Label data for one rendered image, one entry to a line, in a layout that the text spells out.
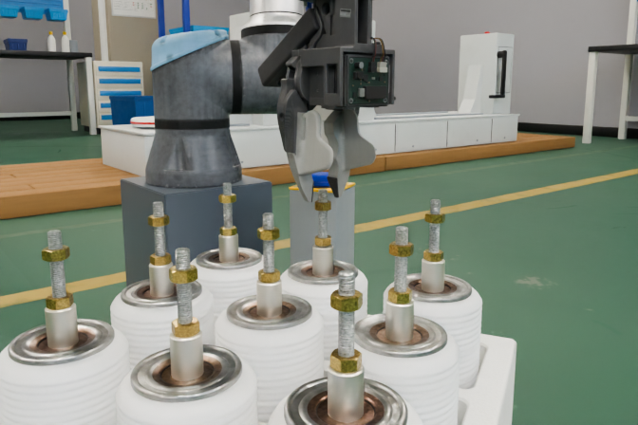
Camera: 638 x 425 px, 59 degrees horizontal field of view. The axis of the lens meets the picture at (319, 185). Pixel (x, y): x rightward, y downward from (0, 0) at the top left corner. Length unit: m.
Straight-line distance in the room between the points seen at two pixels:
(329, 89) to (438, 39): 6.37
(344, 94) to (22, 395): 0.35
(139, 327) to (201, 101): 0.42
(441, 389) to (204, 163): 0.53
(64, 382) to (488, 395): 0.35
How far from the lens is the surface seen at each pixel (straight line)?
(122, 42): 6.76
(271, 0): 0.91
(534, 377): 0.99
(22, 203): 2.22
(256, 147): 2.64
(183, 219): 0.84
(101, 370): 0.47
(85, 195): 2.27
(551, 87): 6.05
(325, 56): 0.53
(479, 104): 4.07
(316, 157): 0.55
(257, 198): 0.89
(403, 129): 3.26
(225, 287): 0.63
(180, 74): 0.87
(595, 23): 5.89
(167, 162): 0.87
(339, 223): 0.75
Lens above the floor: 0.45
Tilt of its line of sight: 10 degrees down
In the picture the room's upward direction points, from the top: straight up
